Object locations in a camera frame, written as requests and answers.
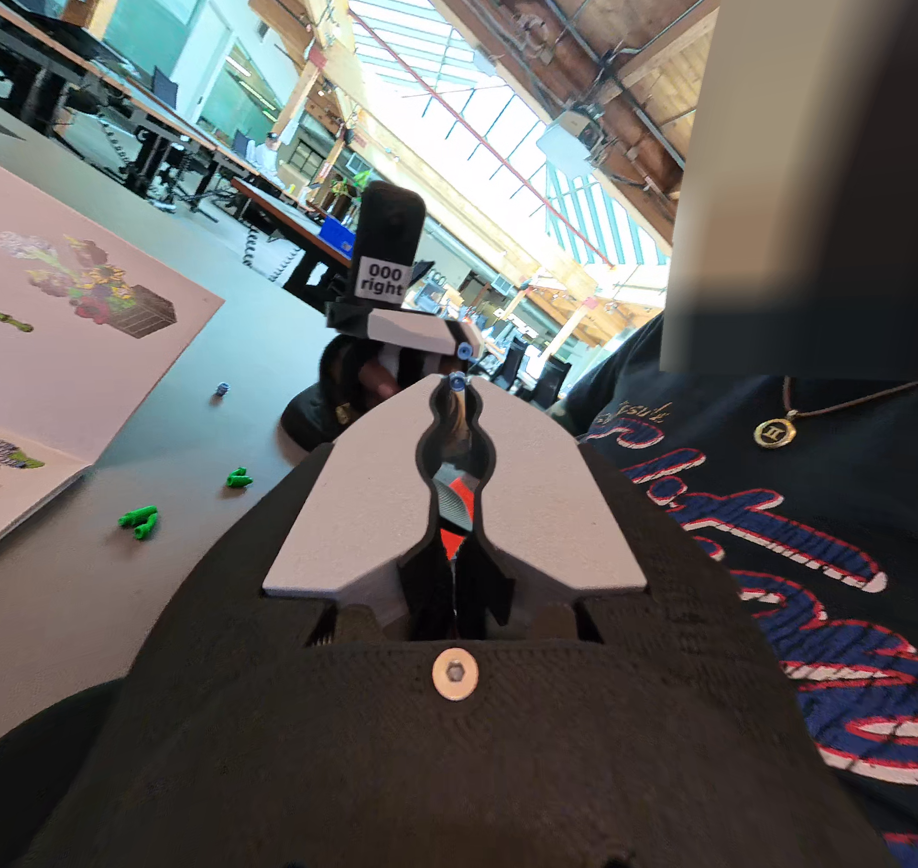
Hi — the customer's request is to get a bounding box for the gold pendant necklace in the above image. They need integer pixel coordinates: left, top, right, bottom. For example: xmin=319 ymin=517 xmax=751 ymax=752
xmin=752 ymin=375 xmax=918 ymax=450

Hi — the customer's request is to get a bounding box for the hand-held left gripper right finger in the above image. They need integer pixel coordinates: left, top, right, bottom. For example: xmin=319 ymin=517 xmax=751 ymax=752
xmin=462 ymin=378 xmax=648 ymax=637

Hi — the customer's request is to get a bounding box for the lego instruction booklet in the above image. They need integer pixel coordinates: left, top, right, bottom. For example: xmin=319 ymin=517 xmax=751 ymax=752
xmin=0 ymin=166 xmax=226 ymax=539

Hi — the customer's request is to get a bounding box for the ceiling mounted device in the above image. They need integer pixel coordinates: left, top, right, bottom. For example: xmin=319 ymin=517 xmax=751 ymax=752
xmin=535 ymin=106 xmax=606 ymax=181

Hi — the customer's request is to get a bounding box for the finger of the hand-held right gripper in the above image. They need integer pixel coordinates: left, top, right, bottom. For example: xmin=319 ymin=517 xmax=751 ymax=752
xmin=368 ymin=306 xmax=479 ymax=367

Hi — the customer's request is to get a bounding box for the blue bin on desk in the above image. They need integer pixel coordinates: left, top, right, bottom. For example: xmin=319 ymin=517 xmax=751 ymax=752
xmin=319 ymin=216 xmax=360 ymax=257

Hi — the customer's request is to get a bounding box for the long wooden desk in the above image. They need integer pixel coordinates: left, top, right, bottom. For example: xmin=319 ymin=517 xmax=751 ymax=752
xmin=0 ymin=1 xmax=288 ymax=217

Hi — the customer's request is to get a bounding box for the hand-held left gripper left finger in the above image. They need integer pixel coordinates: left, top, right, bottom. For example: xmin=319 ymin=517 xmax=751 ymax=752
xmin=264 ymin=377 xmax=450 ymax=637

